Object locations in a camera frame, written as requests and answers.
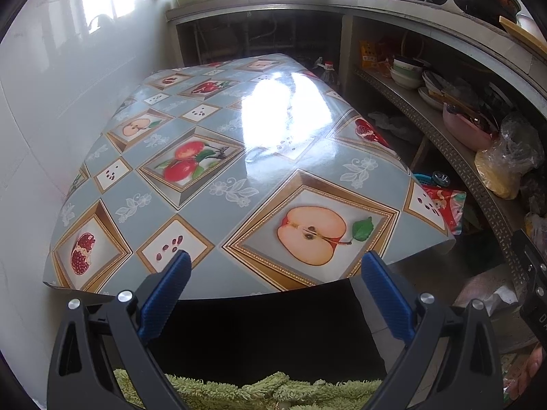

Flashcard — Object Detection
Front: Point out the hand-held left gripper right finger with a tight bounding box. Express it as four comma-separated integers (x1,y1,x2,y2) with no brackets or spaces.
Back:
361,250,505,410

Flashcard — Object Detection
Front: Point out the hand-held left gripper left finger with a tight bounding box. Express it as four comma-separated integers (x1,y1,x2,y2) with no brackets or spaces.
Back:
47,249,193,410

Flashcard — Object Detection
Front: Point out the red snack bag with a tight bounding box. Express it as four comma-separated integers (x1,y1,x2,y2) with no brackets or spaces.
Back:
421,184,467,236

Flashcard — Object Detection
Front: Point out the blue plastic wastebasket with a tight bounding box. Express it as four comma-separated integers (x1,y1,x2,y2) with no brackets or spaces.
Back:
411,172,454,189

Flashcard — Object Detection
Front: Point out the person's right hand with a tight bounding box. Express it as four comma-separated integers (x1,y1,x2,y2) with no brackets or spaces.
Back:
508,342,547,408

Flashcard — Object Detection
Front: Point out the pink white packet pile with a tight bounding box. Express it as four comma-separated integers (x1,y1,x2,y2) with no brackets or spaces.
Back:
453,271,520,308

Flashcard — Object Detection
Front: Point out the clear bag of yellow grain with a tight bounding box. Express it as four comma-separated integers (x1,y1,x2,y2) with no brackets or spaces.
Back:
474,113,545,201

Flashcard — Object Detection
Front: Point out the patterned-edge metal shelf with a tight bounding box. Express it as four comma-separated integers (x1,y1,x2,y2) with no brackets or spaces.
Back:
352,66,547,304

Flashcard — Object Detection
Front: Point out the green fluffy cloth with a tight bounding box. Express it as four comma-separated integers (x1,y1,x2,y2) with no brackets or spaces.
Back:
113,369,385,410

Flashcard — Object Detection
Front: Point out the fruit-print tablecloth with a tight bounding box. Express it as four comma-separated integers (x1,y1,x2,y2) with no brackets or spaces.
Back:
42,53,458,297

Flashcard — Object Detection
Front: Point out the pink plastic basin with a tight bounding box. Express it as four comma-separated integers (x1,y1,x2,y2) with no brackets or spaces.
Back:
442,102,498,151

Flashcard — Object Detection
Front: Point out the white crumpled cloth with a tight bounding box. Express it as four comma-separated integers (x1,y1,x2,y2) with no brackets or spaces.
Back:
368,111,424,144

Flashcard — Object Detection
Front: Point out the stack of plates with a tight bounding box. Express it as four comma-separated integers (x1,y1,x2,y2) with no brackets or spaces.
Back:
418,70,454,109

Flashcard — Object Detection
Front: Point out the stack of white bowls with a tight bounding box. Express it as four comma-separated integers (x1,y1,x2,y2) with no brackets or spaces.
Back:
390,55,426,90

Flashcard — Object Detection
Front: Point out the orange packet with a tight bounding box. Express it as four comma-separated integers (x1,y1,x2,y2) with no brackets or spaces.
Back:
358,40,381,69

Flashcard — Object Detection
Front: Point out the wooden cutting board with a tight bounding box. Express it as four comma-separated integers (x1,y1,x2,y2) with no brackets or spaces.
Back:
499,15,547,52

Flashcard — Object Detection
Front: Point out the metal pan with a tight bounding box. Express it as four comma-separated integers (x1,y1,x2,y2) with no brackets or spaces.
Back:
515,12,545,37

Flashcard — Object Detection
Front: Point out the grey kitchen counter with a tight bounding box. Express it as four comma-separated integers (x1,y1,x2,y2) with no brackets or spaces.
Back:
164,0,547,103

